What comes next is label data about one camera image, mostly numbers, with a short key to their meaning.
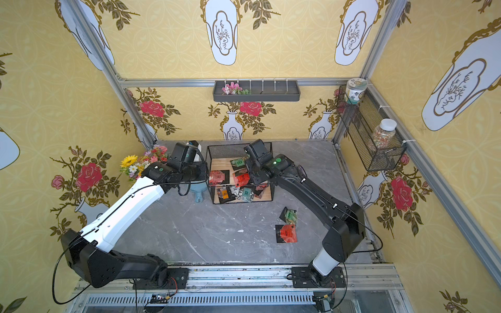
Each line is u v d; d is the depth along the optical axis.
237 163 0.88
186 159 0.59
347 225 0.41
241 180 0.84
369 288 0.74
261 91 0.92
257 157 0.58
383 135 0.65
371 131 0.86
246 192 0.95
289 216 0.88
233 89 0.88
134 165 0.86
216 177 0.84
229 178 0.85
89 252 0.39
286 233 0.84
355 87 0.84
